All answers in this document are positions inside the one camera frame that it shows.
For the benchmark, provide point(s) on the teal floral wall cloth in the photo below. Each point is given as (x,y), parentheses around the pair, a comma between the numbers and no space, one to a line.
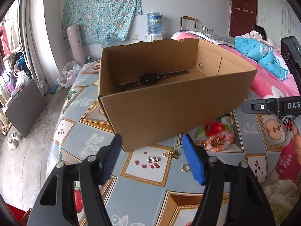
(101,11)

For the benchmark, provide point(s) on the white water dispenser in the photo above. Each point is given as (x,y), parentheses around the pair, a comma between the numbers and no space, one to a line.
(152,37)

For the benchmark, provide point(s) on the person's right hand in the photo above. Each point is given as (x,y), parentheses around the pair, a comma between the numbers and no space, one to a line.
(296,139)

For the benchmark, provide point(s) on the silver sequin pillow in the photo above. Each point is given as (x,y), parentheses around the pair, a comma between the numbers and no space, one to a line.
(211,36)

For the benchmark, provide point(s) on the red paper bag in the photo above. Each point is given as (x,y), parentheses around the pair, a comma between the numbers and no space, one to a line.
(14,213)

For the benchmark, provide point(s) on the dark red door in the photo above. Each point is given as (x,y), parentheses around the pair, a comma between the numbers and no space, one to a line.
(242,14)

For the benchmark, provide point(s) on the grey curtain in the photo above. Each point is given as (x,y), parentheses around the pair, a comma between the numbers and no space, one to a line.
(35,51)

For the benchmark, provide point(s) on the blue water jug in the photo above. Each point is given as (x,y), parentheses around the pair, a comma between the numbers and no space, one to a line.
(155,23)

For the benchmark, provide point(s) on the grey cabinet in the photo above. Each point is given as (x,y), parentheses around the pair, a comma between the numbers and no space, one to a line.
(25,110)

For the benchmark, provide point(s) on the row of hanging clothes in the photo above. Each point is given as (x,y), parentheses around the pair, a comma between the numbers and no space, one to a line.
(4,40)

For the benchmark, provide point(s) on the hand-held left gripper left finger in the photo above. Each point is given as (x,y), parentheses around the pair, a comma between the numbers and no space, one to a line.
(110,160)

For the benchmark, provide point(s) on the black wristwatch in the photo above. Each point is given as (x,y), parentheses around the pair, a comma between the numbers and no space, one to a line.
(148,78)

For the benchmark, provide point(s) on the blue blanket on bed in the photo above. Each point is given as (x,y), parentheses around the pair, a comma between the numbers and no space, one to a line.
(254,49)

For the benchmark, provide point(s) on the beige shoe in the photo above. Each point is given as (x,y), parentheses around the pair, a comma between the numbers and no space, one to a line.
(4,130)

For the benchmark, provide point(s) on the small silver spring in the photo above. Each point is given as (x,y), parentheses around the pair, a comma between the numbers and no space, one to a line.
(153,159)

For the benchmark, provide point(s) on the large cardboard box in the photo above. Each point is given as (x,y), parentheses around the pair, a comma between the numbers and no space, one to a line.
(164,113)

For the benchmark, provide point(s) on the pile of clothes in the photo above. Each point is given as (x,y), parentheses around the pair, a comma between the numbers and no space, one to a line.
(18,70)

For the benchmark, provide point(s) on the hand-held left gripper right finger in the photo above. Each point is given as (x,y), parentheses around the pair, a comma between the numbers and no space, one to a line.
(194,160)

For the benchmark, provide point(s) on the clear plastic bottle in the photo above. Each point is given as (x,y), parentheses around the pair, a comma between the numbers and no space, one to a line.
(108,43)

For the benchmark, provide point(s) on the white hook rack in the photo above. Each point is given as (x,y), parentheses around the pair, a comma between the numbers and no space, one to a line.
(244,10)

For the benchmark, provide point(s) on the white wall socket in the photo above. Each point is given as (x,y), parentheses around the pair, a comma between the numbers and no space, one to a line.
(134,37)

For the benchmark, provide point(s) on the gold charm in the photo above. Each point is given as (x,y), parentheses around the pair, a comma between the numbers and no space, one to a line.
(172,155)

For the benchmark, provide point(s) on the white plastic bag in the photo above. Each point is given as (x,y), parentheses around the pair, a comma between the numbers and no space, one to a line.
(69,73)

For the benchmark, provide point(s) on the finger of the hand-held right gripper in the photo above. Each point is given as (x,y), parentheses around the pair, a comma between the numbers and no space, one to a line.
(255,107)

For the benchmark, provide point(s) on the pink rolled mat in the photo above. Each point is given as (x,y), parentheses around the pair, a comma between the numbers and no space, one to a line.
(75,44)

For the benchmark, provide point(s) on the white fluffy garment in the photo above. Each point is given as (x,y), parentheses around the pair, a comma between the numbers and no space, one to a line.
(279,193)

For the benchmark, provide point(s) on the green can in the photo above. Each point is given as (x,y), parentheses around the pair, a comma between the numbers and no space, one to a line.
(89,59)

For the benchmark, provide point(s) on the blue floor item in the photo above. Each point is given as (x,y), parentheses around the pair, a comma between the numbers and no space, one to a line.
(53,90)

